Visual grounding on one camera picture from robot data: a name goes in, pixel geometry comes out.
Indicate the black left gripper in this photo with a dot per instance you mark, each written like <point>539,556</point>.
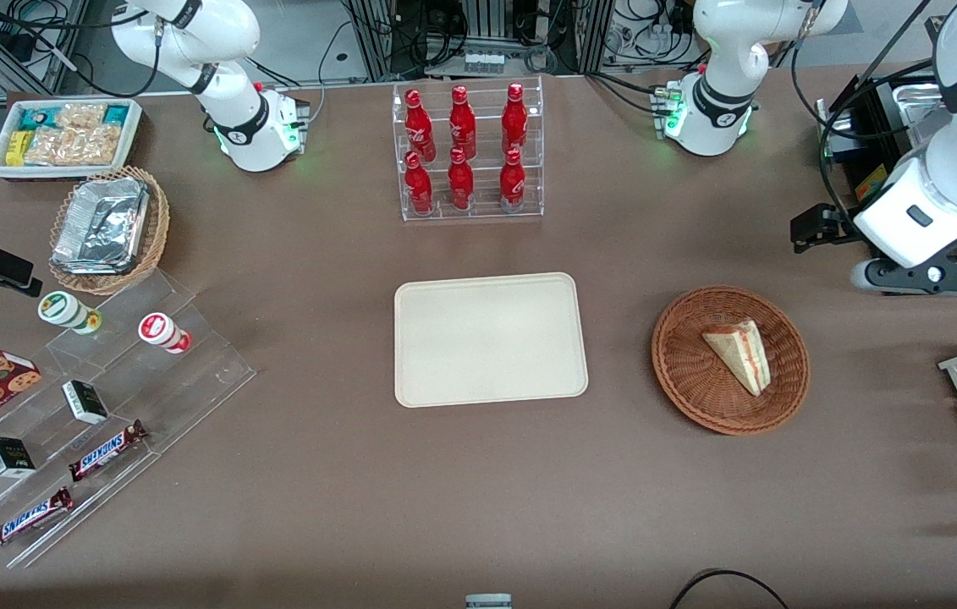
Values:
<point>840,227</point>

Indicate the triangular sandwich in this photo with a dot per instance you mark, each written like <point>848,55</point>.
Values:
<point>740,355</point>

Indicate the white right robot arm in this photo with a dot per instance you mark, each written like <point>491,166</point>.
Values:
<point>190,42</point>

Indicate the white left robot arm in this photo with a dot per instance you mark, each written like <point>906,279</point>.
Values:
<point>723,59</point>

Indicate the light tan wicker basket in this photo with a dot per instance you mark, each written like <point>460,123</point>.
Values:
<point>161,224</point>

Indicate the brown round wicker basket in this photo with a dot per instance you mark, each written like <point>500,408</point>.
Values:
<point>690,372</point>

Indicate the beige plastic tray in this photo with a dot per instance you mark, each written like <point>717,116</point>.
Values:
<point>486,338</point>

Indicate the green lid white cup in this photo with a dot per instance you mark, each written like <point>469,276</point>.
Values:
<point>63,309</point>

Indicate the black hot dog warmer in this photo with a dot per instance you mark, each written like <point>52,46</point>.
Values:
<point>874,182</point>

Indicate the aluminium foil container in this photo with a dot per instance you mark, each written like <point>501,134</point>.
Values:
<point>101,224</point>

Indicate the white rectangular snack bin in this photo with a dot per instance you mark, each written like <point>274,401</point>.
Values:
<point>55,172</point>

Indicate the small black white box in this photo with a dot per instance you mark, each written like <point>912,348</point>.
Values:
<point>85,403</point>
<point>8,457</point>

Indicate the red lid white cup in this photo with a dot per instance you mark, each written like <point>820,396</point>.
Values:
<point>161,330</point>

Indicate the yellow snack packet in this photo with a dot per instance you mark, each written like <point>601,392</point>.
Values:
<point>16,148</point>

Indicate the clear cracker bag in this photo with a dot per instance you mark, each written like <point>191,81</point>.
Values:
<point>46,148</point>
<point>80,116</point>
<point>96,145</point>

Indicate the teal snack packet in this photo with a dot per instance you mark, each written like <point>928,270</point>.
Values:
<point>36,117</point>
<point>117,113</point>

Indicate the brown Snickers bar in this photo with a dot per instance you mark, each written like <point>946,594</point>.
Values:
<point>106,451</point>
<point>28,518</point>

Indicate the clear acrylic stepped stand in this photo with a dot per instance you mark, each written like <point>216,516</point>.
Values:
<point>190,381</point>

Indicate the red cola bottle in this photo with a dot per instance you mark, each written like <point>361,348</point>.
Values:
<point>460,183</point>
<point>513,183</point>
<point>514,123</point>
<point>419,188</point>
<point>462,127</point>
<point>420,131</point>

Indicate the clear acrylic bottle rack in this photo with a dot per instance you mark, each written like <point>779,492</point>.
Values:
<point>486,127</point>

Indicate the white power strip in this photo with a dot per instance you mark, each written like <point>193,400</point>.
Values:
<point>484,62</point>

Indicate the aluminium equipment rack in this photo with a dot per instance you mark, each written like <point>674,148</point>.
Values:
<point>478,25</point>

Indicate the grey device edge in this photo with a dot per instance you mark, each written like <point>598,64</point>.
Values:
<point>488,601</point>

